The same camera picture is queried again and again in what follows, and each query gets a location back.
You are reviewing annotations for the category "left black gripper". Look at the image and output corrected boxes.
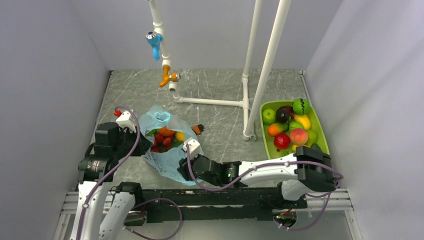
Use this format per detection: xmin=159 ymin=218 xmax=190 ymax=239
xmin=113 ymin=125 xmax=153 ymax=159

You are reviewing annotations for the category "fake lime green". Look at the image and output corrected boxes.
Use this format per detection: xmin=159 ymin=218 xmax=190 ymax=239
xmin=289 ymin=121 xmax=304 ymax=131

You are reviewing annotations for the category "fake watermelon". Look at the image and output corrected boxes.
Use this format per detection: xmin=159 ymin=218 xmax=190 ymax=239
xmin=291 ymin=98 xmax=311 ymax=115

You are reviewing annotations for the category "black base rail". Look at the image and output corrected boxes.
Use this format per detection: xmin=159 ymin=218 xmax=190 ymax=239
xmin=112 ymin=182 xmax=308 ymax=223

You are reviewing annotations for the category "fake yellow lemon in bag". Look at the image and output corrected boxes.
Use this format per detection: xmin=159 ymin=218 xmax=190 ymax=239
xmin=175 ymin=131 xmax=185 ymax=142

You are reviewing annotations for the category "fake yellow lemon in basket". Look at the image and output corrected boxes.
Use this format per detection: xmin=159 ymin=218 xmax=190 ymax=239
xmin=294 ymin=114 xmax=312 ymax=131

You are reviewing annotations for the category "fake mango orange green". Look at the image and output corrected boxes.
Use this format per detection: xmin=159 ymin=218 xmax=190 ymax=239
xmin=267 ymin=122 xmax=289 ymax=137

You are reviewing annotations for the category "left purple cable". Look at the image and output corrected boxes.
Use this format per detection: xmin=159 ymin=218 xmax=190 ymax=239
xmin=75 ymin=105 xmax=183 ymax=240

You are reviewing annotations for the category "fake green apple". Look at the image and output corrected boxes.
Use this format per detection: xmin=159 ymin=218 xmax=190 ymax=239
xmin=261 ymin=108 xmax=276 ymax=125

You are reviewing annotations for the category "orange plastic tap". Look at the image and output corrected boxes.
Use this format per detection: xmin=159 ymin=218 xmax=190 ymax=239
xmin=159 ymin=65 xmax=181 ymax=88

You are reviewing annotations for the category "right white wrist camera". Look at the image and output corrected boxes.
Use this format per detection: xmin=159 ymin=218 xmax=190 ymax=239
xmin=182 ymin=137 xmax=203 ymax=161

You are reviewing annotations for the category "blue plastic tap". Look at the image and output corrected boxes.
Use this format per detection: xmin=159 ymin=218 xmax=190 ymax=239
xmin=145 ymin=31 xmax=163 ymax=61

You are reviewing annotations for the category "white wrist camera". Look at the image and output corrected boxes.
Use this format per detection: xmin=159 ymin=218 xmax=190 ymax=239
xmin=182 ymin=137 xmax=203 ymax=161
xmin=113 ymin=109 xmax=137 ymax=133

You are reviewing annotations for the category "black orange clip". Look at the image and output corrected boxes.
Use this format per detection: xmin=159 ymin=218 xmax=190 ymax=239
xmin=191 ymin=124 xmax=205 ymax=136

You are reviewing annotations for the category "white PVC pipe frame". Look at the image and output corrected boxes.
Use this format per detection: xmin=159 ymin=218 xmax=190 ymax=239
xmin=148 ymin=0 xmax=291 ymax=141

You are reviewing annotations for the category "fake orange fruit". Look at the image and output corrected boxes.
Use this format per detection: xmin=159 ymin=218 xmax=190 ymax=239
xmin=157 ymin=126 xmax=175 ymax=137

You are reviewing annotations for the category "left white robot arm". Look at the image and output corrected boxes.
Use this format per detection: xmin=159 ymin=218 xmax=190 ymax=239
xmin=70 ymin=120 xmax=152 ymax=240

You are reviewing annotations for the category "fake pale green pear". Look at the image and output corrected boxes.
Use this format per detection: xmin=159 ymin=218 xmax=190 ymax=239
xmin=306 ymin=129 xmax=318 ymax=147

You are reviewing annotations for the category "fake red pomegranate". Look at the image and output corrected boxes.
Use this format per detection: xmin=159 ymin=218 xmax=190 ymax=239
xmin=273 ymin=133 xmax=291 ymax=152

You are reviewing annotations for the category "fake dark purple fruit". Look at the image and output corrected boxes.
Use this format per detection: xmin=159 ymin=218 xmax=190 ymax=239
xmin=275 ymin=105 xmax=294 ymax=124

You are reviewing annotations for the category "fake peach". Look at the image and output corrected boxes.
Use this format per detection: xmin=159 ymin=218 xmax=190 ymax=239
xmin=289 ymin=128 xmax=308 ymax=146

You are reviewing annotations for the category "fake avocado dark green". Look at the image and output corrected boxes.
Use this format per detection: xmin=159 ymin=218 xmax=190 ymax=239
xmin=310 ymin=143 xmax=322 ymax=152

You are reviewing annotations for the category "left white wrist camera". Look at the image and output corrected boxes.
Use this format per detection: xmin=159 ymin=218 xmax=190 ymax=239
xmin=113 ymin=109 xmax=137 ymax=133

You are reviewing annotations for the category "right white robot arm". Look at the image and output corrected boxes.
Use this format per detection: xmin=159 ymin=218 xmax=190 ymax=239
xmin=177 ymin=144 xmax=343 ymax=208

